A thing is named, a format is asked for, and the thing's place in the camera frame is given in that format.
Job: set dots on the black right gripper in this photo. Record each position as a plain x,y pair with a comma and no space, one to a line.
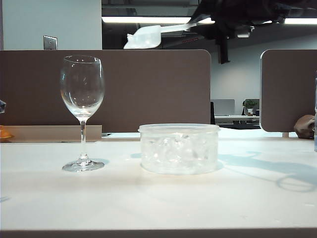
230,15

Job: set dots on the translucent plastic ice shovel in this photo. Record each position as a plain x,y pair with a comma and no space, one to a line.
173,28

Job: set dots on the clear ice cube heap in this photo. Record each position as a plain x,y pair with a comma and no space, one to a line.
173,151

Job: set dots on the clear wine glass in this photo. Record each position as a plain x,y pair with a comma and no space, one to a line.
83,158

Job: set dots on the red ceiling sign strip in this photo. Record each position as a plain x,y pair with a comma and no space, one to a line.
190,40

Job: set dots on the long ceiling light bar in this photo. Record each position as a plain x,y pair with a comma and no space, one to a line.
138,19

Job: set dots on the white office monitor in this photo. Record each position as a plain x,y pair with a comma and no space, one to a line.
223,106

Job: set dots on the wide brown desk partition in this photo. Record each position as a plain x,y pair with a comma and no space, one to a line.
148,86

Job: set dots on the green potted plant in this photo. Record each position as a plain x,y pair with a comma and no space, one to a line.
250,105

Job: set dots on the white background office desk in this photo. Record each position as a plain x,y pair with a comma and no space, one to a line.
232,117

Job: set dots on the beige partition foot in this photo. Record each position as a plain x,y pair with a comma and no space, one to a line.
285,135

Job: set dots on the brown crumpled bag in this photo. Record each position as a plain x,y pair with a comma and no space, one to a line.
303,126

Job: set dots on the round translucent plastic container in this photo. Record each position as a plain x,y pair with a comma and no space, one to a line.
178,163

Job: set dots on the clear plastic water bottle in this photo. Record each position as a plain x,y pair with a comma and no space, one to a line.
316,138

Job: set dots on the flat beige cardboard box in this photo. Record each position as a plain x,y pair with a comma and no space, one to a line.
49,134

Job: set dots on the small grey translucent object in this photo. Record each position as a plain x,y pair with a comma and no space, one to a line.
2,106

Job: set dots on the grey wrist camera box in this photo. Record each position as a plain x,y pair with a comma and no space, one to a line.
245,32

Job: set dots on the metal wall switch plate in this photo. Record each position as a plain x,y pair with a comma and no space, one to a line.
50,42

